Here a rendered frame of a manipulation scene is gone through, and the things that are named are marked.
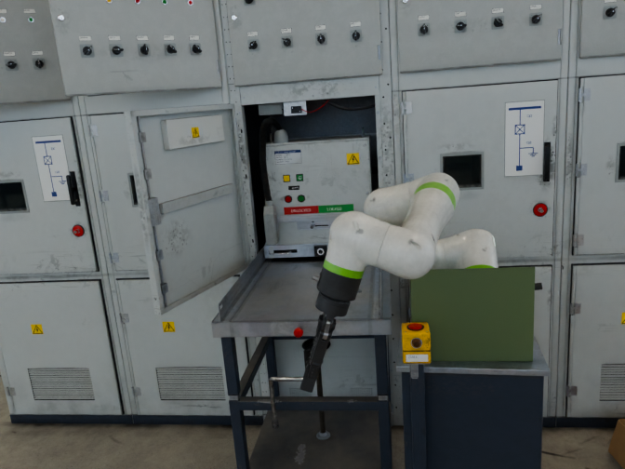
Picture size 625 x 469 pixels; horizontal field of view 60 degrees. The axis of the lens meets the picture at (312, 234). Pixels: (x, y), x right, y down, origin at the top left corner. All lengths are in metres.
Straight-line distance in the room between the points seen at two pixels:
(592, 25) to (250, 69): 1.37
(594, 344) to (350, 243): 1.78
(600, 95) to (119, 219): 2.14
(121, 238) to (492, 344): 1.75
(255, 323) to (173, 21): 1.26
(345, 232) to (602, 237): 1.62
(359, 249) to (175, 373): 1.87
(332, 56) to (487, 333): 1.28
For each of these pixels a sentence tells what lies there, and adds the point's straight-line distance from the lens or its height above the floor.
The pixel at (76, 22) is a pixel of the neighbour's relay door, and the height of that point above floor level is 1.91.
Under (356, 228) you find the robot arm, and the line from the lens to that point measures 1.18.
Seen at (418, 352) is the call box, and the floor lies 0.84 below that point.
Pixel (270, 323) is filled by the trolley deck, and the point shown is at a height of 0.84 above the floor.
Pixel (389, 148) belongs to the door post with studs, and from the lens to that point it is 2.39.
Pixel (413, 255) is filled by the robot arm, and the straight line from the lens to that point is 1.15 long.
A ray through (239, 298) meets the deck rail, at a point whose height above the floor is 0.85.
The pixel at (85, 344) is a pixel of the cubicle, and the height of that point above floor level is 0.46.
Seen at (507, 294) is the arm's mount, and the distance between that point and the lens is 1.73.
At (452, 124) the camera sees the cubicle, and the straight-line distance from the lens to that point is 2.38.
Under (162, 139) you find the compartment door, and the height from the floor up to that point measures 1.47.
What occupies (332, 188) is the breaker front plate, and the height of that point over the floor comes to 1.18.
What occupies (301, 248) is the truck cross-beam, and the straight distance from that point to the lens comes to 2.53.
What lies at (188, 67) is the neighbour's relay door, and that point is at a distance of 2.41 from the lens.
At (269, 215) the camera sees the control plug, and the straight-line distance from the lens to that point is 2.42.
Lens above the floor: 1.57
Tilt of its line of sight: 14 degrees down
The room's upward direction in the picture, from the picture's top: 4 degrees counter-clockwise
